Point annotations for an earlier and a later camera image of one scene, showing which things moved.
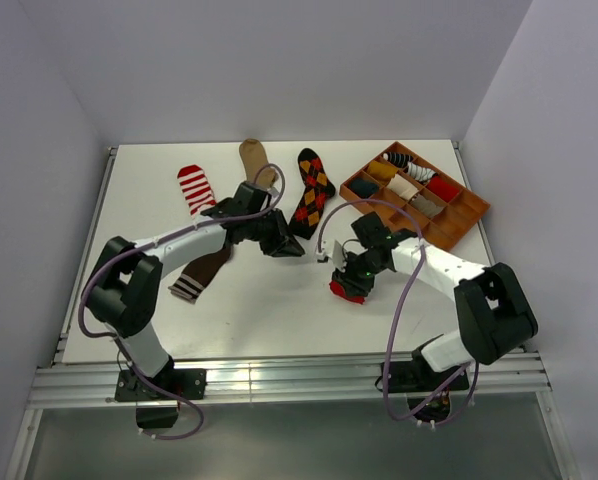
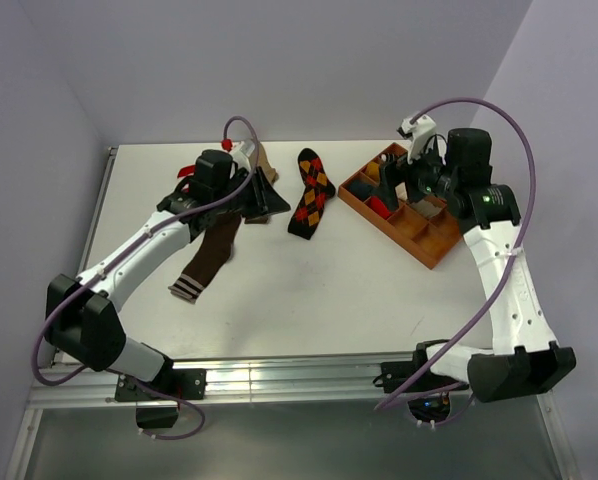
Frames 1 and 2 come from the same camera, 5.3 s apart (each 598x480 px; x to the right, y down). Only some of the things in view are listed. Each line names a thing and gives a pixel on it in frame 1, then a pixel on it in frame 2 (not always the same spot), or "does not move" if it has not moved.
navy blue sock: x=363 y=188 does not move
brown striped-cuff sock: x=197 y=273 does not move
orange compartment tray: x=412 y=195 does not move
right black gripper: x=352 y=285 to x=397 y=171
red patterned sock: x=338 y=289 to x=379 y=207
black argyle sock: x=318 y=187 does not move
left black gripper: x=283 y=243 to x=265 y=201
